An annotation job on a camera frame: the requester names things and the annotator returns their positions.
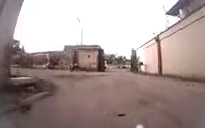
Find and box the small beige building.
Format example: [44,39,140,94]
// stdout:
[63,44,107,73]

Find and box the person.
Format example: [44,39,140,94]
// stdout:
[69,61,80,73]

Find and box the dark gate pillar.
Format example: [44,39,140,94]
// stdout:
[130,48,139,73]

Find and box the tall thin pole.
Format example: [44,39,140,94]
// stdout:
[76,16,85,46]

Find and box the brown dirt road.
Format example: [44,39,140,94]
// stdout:
[0,67,205,128]

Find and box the robot's own part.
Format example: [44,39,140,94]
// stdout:
[135,123,146,128]

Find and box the concrete rubble pile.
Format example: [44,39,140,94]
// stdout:
[4,75,58,113]

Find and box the building with dark roof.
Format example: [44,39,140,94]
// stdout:
[165,0,205,20]

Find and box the grey concrete building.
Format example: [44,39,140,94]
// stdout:
[0,0,25,91]

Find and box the low brown wall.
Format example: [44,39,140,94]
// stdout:
[9,50,73,70]

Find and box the beige boundary wall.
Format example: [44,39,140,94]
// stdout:
[135,1,205,83]

